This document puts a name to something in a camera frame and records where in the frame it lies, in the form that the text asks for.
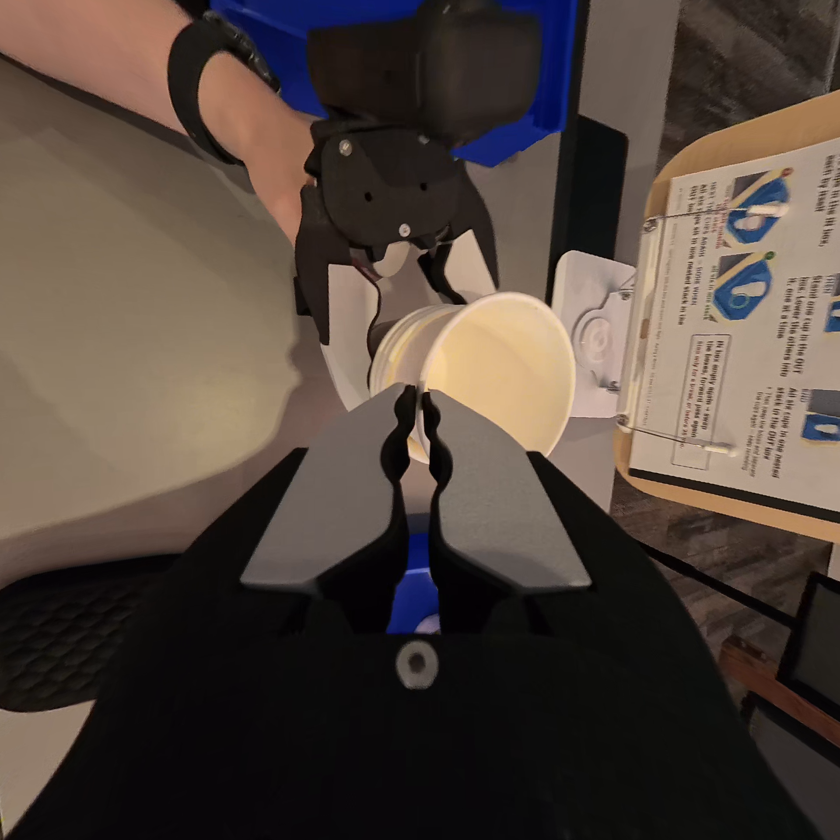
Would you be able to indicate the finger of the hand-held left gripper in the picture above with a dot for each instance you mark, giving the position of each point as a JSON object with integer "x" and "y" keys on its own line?
{"x": 470, "y": 276}
{"x": 348, "y": 309}

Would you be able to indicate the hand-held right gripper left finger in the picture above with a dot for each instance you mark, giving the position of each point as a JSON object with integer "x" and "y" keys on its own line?
{"x": 322, "y": 519}

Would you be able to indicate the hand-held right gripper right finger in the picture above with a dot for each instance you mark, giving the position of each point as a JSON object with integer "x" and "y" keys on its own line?
{"x": 505, "y": 519}

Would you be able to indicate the blue plastic bin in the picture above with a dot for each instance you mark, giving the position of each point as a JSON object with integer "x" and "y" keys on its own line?
{"x": 420, "y": 584}
{"x": 558, "y": 66}

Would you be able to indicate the person's left forearm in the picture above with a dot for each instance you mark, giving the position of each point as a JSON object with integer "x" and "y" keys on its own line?
{"x": 92, "y": 53}

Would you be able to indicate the black flat mat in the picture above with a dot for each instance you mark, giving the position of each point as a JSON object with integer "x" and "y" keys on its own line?
{"x": 588, "y": 184}

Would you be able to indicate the black wristband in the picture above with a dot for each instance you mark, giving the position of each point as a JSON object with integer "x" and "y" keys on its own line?
{"x": 184, "y": 92}

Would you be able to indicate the black wrist rest pad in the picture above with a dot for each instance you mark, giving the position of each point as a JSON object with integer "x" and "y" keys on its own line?
{"x": 66, "y": 630}

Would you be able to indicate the instruction sheet on wooden stand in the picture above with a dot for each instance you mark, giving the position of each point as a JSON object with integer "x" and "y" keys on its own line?
{"x": 761, "y": 131}

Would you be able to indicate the black display board stand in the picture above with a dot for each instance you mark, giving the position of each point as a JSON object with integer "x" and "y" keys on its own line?
{"x": 814, "y": 650}

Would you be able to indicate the white mount plate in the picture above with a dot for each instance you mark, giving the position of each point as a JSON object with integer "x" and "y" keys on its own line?
{"x": 591, "y": 381}

